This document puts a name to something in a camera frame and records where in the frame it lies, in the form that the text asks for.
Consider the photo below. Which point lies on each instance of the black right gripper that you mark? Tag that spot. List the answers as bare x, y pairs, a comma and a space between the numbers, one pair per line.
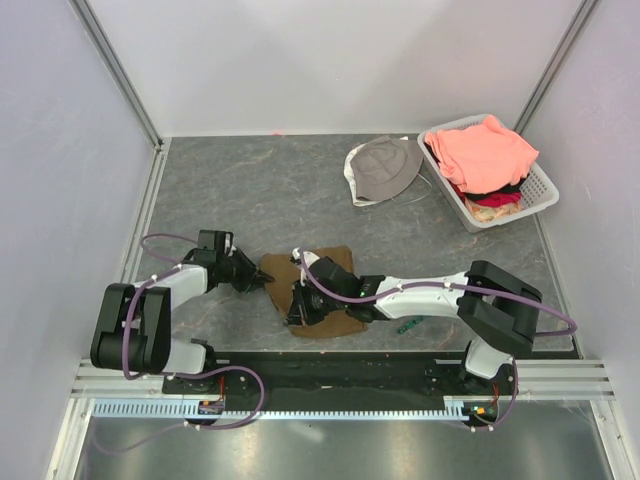
299, 314

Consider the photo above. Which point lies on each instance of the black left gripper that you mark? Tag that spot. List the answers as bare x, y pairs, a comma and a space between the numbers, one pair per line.
249, 271

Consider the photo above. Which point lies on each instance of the brown cloth napkin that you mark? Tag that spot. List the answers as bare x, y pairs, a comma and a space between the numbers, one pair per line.
285, 273

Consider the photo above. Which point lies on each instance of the spoon with green handle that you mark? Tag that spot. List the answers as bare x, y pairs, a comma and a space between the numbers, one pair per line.
409, 324

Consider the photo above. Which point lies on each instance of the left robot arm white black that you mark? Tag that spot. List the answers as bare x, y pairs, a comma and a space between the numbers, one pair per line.
133, 334

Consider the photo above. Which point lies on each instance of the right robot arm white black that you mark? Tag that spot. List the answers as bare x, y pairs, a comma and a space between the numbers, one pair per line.
496, 305

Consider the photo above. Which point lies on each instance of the grey bucket hat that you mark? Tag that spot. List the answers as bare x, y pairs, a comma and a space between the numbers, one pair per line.
382, 169

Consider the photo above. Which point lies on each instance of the red and dark clothes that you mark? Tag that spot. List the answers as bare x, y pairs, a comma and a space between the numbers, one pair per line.
488, 207

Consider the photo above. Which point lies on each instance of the salmon pink folded garment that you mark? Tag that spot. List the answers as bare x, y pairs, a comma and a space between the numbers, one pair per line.
482, 158

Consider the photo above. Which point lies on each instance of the white plastic laundry basket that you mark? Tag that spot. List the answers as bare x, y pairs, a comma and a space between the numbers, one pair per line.
538, 191

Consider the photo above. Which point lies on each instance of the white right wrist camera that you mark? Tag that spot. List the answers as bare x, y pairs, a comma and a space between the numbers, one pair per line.
303, 259

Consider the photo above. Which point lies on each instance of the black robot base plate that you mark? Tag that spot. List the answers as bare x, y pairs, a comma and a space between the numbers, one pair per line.
430, 374

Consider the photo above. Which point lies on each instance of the grey slotted cable duct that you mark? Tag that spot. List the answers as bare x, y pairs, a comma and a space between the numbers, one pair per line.
453, 410

